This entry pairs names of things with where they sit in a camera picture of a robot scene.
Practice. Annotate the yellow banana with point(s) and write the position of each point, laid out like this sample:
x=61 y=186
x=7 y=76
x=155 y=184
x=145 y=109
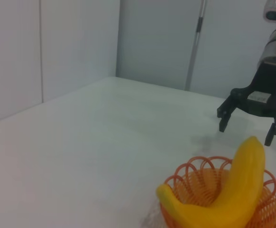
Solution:
x=242 y=180

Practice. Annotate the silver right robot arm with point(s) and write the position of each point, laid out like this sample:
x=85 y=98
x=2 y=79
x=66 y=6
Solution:
x=275 y=50

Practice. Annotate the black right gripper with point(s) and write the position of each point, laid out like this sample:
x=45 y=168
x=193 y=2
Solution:
x=268 y=80

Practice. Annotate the grey metal pole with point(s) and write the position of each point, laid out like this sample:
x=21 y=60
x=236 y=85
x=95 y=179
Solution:
x=193 y=52

